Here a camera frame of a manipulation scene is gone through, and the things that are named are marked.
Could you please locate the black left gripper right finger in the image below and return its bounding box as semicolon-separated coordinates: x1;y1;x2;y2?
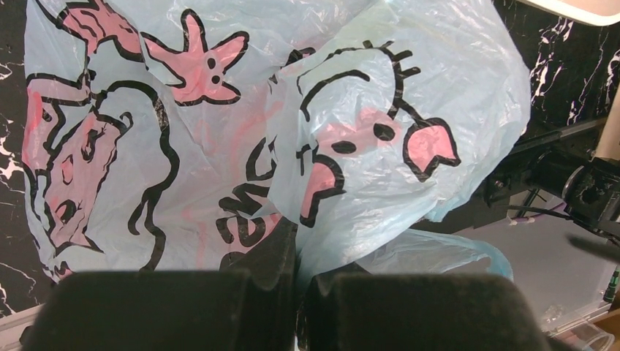
302;263;548;350

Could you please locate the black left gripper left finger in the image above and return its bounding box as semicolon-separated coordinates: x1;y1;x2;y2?
23;219;297;350

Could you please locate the light blue printed plastic bag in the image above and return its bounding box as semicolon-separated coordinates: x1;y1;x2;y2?
22;1;530;284

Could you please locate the cream canvas tote bag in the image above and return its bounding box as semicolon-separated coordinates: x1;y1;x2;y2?
594;90;620;161

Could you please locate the white rectangular tray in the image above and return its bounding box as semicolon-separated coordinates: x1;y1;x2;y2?
520;0;619;26

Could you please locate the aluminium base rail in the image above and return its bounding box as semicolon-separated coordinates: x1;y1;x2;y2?
0;305;42;351

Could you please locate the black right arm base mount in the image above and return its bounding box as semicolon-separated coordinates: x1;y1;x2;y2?
482;118;619;238

